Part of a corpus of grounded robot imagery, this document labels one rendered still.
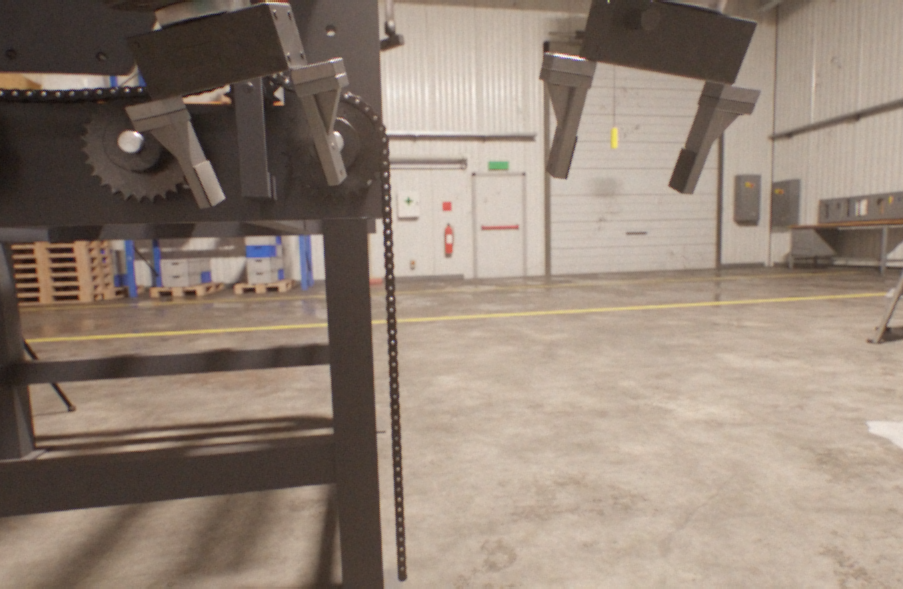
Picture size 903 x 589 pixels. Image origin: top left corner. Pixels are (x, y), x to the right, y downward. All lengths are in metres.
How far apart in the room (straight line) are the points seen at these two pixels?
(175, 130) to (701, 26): 0.46
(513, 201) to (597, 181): 1.92
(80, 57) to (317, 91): 0.64
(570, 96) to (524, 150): 10.18
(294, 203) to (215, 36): 0.46
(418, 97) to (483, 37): 1.82
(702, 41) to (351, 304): 0.63
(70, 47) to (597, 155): 10.55
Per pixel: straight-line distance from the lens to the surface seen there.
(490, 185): 10.25
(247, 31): 0.47
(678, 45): 0.49
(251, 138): 0.84
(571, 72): 0.46
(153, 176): 0.90
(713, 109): 0.53
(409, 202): 9.82
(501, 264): 10.24
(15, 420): 2.23
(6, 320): 2.18
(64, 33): 1.07
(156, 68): 0.51
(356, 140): 0.83
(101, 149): 0.94
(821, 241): 11.95
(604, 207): 11.11
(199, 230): 1.91
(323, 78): 0.46
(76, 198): 1.00
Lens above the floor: 0.69
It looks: 6 degrees down
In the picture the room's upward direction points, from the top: 2 degrees counter-clockwise
